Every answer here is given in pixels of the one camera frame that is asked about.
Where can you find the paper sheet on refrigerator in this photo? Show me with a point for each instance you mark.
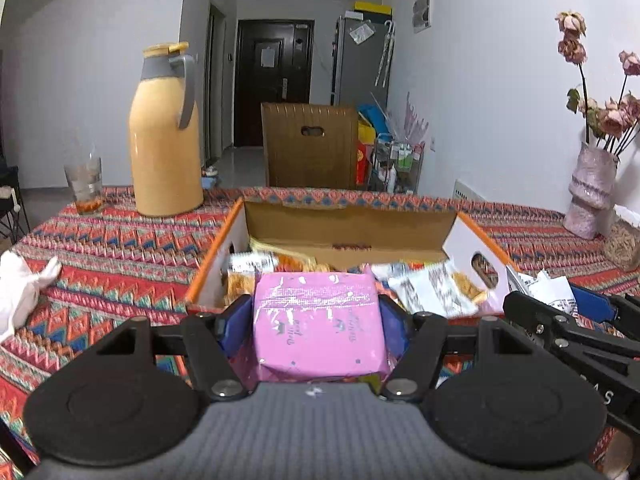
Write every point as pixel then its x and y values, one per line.
pixel 361 32

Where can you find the woven pattern jar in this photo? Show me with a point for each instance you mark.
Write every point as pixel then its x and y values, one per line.
pixel 622 245

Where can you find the folded umbrella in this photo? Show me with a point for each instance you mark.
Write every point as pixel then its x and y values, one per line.
pixel 386 55

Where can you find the dark entrance door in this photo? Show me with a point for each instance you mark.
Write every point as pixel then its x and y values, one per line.
pixel 270 100

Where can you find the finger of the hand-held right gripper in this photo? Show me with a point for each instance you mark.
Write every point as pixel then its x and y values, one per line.
pixel 595 300
pixel 540 317

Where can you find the red bag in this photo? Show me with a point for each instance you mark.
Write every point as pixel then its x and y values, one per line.
pixel 362 165

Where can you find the metal trolley rack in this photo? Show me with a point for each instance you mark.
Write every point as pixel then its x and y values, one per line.
pixel 400 165

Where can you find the pink snack packet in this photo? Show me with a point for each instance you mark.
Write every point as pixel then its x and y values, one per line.
pixel 315 325

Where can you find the paper sheet on door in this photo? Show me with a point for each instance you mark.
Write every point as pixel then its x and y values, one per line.
pixel 267 57

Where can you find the white snack packet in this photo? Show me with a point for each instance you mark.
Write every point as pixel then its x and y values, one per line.
pixel 550 287

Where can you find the black folding chair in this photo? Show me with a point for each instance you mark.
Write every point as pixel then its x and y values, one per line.
pixel 10 200

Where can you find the yellow bag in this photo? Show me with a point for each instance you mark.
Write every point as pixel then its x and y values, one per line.
pixel 365 134

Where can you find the yellow thermos jug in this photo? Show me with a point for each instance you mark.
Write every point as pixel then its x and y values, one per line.
pixel 160 160

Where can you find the dried roses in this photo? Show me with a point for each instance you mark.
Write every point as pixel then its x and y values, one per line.
pixel 612 120

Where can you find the wooden chair back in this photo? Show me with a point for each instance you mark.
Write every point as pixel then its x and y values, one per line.
pixel 310 160

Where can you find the pair of slippers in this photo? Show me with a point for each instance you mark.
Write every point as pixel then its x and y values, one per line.
pixel 210 172

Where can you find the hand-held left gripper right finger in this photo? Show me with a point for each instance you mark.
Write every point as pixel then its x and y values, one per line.
pixel 395 327

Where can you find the yellow box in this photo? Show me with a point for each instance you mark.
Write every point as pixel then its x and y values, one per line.
pixel 372 9

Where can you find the grey refrigerator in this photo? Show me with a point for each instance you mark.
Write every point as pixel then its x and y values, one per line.
pixel 360 70

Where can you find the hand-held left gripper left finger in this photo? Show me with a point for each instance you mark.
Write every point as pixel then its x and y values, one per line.
pixel 235 325

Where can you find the pink vase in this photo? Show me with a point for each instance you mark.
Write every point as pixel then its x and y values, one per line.
pixel 590 195

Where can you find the grey interior door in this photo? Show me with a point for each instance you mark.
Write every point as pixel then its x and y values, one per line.
pixel 216 80

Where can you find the orange cardboard box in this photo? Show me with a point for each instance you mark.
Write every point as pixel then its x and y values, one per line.
pixel 325 225

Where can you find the blue bag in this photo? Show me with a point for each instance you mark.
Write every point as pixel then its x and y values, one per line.
pixel 370 114

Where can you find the pile of snack packets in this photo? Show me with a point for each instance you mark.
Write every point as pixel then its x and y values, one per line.
pixel 430 285

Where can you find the glass cup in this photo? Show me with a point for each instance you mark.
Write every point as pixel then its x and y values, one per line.
pixel 85 185

